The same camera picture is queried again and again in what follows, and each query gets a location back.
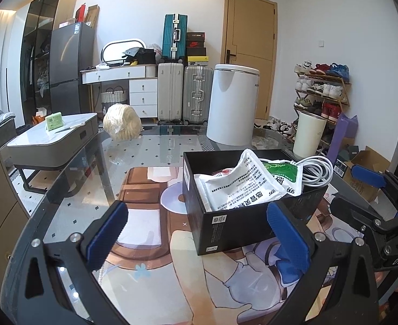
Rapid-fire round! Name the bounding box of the wicker basket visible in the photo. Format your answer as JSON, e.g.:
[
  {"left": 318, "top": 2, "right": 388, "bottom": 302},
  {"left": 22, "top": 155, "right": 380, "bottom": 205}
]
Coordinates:
[{"left": 101, "top": 87, "right": 128, "bottom": 105}]

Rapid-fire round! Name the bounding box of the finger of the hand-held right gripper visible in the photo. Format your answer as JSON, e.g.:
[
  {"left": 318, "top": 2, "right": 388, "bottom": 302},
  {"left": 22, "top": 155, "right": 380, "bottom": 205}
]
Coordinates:
[
  {"left": 330, "top": 196, "right": 398, "bottom": 235},
  {"left": 351, "top": 163, "right": 398, "bottom": 218}
]

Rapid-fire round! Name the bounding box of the white dressing table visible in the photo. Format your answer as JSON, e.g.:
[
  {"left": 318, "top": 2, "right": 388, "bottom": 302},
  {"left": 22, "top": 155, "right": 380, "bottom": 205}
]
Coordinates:
[{"left": 80, "top": 64, "right": 159, "bottom": 119}]

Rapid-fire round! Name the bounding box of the dark grey fridge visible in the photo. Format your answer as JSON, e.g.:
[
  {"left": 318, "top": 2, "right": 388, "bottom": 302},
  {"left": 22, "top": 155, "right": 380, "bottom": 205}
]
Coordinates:
[{"left": 50, "top": 22, "right": 95, "bottom": 117}]

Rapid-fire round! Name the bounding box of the green white medicine pouch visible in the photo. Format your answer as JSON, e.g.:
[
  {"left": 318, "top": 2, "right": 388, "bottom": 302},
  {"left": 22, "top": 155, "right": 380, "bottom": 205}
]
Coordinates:
[{"left": 262, "top": 161, "right": 304, "bottom": 197}]

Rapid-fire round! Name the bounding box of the black glass wardrobe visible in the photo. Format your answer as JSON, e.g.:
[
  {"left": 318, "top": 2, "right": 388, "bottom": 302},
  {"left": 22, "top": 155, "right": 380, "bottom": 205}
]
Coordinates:
[{"left": 19, "top": 0, "right": 78, "bottom": 129}]

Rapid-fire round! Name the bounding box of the oval white framed mirror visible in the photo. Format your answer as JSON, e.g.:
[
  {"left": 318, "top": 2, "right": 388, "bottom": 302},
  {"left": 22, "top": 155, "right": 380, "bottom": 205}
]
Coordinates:
[{"left": 101, "top": 38, "right": 147, "bottom": 66}]

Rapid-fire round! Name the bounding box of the open cardboard box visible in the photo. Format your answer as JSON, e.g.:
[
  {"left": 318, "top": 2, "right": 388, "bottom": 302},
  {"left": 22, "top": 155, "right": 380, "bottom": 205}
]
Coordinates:
[{"left": 334, "top": 145, "right": 391, "bottom": 204}]

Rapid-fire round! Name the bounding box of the white cylindrical appliance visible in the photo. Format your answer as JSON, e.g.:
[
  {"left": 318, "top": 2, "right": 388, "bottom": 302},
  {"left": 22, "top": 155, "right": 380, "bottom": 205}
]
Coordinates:
[{"left": 206, "top": 64, "right": 261, "bottom": 146}]

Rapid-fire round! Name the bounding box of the white cable coil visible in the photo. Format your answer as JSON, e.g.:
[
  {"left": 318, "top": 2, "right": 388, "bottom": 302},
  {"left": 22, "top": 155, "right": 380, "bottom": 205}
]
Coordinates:
[{"left": 268, "top": 156, "right": 334, "bottom": 187}]

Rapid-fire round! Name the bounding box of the black bag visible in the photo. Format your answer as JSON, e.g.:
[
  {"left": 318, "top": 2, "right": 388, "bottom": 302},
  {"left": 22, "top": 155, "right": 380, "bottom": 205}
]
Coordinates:
[{"left": 123, "top": 48, "right": 156, "bottom": 66}]

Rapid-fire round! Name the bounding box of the white suitcase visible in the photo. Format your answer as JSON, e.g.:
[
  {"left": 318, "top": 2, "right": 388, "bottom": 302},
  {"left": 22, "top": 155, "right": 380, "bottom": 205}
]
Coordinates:
[{"left": 157, "top": 62, "right": 184, "bottom": 122}]

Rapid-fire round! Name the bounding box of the shoe rack with shoes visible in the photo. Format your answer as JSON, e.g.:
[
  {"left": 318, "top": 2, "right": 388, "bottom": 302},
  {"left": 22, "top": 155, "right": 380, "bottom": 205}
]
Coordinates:
[{"left": 294, "top": 61, "right": 350, "bottom": 122}]

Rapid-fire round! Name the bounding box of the small green box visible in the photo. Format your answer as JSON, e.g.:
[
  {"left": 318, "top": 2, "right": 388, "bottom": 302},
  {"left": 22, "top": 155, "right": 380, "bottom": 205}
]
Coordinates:
[{"left": 45, "top": 112, "right": 64, "bottom": 132}]

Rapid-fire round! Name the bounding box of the wooden shoe rack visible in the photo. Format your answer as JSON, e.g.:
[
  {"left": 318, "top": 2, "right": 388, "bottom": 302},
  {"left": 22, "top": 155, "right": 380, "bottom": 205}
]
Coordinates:
[{"left": 293, "top": 63, "right": 352, "bottom": 150}]

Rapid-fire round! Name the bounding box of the wooden door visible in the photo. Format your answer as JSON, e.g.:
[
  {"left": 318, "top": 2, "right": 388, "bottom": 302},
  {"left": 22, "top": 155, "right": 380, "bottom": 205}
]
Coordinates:
[{"left": 221, "top": 0, "right": 278, "bottom": 121}]

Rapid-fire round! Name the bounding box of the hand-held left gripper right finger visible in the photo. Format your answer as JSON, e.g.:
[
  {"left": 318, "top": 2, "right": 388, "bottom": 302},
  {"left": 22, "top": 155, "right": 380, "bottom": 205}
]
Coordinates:
[{"left": 266, "top": 201, "right": 380, "bottom": 325}]

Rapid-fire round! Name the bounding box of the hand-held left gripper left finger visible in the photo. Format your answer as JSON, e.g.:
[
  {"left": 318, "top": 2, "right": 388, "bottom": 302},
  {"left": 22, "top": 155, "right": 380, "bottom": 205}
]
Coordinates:
[{"left": 18, "top": 200, "right": 129, "bottom": 325}]

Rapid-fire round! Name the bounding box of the brown cardboard box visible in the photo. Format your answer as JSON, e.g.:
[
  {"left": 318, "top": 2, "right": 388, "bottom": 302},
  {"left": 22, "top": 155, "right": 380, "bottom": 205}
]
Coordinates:
[{"left": 86, "top": 5, "right": 100, "bottom": 28}]

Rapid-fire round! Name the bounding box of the teal suitcase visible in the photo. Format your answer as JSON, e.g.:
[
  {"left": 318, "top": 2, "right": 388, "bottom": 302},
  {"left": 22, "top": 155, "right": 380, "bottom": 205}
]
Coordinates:
[{"left": 162, "top": 14, "right": 189, "bottom": 62}]

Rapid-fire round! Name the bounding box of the purple yoga mat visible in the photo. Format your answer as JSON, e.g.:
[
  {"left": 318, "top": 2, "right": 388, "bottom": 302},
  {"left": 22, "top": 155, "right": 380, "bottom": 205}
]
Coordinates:
[{"left": 326, "top": 113, "right": 358, "bottom": 156}]

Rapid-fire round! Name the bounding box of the kitchen knife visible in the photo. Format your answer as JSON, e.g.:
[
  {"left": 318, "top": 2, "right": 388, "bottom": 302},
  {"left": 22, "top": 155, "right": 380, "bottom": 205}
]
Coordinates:
[{"left": 54, "top": 122, "right": 86, "bottom": 133}]

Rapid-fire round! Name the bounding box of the cream bundle in plastic bag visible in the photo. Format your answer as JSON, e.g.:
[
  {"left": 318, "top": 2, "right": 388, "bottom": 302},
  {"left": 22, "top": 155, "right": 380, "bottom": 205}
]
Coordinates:
[{"left": 103, "top": 103, "right": 143, "bottom": 141}]

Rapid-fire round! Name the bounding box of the silver suitcase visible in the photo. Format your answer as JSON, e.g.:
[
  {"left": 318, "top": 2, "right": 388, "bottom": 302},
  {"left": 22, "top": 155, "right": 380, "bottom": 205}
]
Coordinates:
[{"left": 183, "top": 65, "right": 214, "bottom": 126}]

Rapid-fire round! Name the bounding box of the printed cartoon desk mat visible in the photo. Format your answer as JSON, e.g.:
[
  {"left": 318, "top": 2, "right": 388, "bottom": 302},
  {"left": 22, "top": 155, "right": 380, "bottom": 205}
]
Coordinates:
[{"left": 94, "top": 167, "right": 382, "bottom": 325}]

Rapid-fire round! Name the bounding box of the pile of shoes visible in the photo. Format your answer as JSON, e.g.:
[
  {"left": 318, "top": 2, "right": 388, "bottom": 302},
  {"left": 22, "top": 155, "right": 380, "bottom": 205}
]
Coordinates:
[{"left": 253, "top": 116, "right": 296, "bottom": 134}]

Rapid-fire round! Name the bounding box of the orange bag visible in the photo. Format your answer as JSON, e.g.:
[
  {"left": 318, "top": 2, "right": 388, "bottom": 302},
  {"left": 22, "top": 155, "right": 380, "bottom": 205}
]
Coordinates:
[{"left": 32, "top": 108, "right": 47, "bottom": 126}]

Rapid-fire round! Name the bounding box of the white coffee table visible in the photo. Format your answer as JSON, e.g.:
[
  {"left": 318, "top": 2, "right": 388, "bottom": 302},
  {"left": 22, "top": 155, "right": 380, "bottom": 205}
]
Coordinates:
[{"left": 6, "top": 112, "right": 100, "bottom": 193}]

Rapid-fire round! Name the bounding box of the cream cylindrical bin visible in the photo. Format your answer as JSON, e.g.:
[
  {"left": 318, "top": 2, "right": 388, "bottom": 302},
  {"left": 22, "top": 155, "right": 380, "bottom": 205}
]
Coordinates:
[{"left": 293, "top": 112, "right": 327, "bottom": 159}]

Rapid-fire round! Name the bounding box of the black cardboard box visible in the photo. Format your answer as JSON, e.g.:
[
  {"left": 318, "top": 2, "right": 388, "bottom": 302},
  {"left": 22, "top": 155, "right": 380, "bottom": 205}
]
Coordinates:
[{"left": 182, "top": 148, "right": 330, "bottom": 256}]

